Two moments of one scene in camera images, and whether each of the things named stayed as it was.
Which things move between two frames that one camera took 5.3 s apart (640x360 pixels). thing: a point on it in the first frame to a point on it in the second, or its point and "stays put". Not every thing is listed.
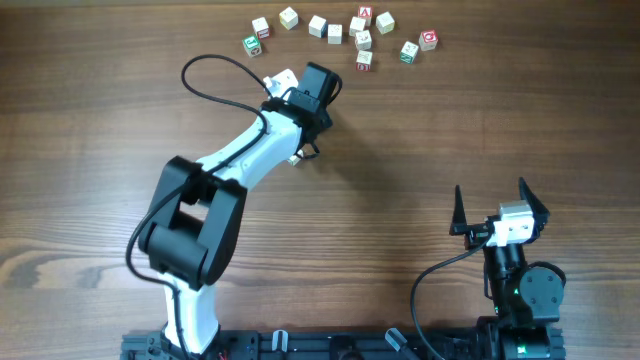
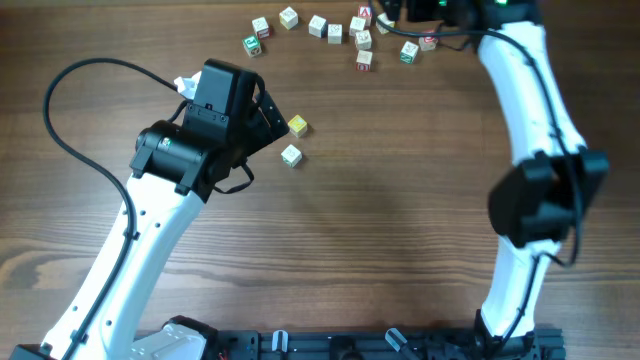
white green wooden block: x=293 y=160 stays put
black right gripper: x=460 y=226 to x=418 y=11
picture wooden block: x=363 y=40 stays put
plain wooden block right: x=385 y=23 stays put
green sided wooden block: x=408 y=53 stays put
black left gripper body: x=310 y=150 to x=273 y=118
